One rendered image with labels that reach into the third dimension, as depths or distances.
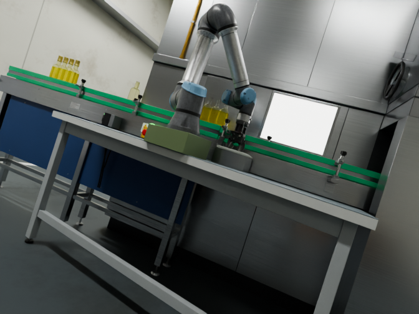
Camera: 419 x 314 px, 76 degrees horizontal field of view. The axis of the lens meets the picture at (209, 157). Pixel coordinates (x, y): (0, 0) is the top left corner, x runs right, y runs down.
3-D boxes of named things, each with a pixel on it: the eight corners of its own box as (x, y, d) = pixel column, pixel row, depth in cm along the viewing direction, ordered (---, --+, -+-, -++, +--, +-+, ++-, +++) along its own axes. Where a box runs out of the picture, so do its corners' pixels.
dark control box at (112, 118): (118, 130, 173) (122, 118, 173) (111, 128, 165) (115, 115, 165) (108, 127, 175) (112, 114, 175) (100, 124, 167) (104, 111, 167)
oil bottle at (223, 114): (220, 142, 173) (230, 111, 173) (217, 141, 168) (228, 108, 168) (212, 139, 175) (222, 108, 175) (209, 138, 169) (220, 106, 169)
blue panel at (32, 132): (190, 220, 175) (210, 159, 175) (180, 225, 159) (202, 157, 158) (16, 150, 219) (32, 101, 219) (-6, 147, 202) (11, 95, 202)
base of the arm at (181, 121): (184, 132, 110) (190, 109, 110) (159, 126, 119) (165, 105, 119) (205, 139, 123) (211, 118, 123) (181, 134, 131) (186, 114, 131)
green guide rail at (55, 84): (217, 139, 158) (221, 126, 158) (217, 138, 157) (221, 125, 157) (7, 75, 206) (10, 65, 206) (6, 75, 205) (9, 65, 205)
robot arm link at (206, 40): (171, 106, 124) (212, -1, 126) (164, 108, 137) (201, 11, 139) (194, 116, 128) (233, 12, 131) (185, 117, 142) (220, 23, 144)
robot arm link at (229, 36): (237, -8, 118) (262, 100, 129) (226, 2, 129) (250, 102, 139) (214, -5, 115) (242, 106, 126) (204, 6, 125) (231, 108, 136)
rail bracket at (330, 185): (332, 193, 147) (344, 154, 147) (338, 195, 131) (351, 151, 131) (322, 190, 149) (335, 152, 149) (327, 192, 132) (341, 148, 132)
